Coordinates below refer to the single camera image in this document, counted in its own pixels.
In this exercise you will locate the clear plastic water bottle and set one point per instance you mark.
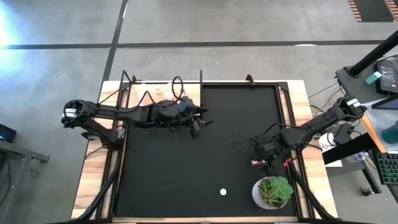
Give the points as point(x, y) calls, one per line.
point(357, 157)

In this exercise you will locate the pink pill bottle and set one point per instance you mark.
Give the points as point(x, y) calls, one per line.
point(158, 91)
point(223, 192)
point(256, 162)

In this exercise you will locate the small teal block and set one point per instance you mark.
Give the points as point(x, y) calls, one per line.
point(373, 78)

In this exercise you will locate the thick black pole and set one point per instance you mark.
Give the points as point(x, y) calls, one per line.
point(373, 54)

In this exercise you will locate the black power supply box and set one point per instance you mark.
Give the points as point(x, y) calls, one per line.
point(342, 135)

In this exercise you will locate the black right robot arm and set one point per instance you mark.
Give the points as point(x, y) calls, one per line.
point(311, 130)

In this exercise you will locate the small red clip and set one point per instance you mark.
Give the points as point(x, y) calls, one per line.
point(287, 163)

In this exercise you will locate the black labelled power adapter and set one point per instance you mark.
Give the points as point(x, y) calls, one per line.
point(387, 76)

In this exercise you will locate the white paper sheet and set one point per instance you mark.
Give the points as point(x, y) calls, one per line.
point(326, 147)

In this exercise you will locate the wooden desk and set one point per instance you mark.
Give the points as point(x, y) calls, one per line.
point(371, 137)

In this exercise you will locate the striped-edge black floor mat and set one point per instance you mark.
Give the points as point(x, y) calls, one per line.
point(373, 9)

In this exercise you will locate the grey metal desk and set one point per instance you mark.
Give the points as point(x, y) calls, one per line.
point(15, 155)

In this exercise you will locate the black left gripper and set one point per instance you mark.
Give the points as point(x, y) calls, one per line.
point(177, 116)

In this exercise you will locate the black metal rig frame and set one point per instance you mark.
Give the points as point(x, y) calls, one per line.
point(284, 93)

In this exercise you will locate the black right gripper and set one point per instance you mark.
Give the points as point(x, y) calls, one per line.
point(275, 144)

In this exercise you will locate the black computer keyboard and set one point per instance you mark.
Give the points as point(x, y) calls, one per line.
point(388, 168)

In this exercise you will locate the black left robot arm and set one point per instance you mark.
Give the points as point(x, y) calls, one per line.
point(109, 112)

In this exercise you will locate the black caster wheel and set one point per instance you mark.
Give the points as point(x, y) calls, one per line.
point(367, 191)

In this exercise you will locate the black table mat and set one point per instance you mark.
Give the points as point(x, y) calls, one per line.
point(174, 174)

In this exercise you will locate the succulent in white pot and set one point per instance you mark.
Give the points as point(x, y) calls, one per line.
point(276, 191)

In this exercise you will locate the black device with blue light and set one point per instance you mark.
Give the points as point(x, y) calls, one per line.
point(7, 133)

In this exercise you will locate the dark teal round object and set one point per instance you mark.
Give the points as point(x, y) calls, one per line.
point(391, 133)

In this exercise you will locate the light wooden shelf board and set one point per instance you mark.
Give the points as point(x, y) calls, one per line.
point(192, 91)

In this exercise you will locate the black desk leg frame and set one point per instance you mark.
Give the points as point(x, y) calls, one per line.
point(348, 149)

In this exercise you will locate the grey side table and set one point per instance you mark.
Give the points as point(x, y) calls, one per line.
point(357, 84)

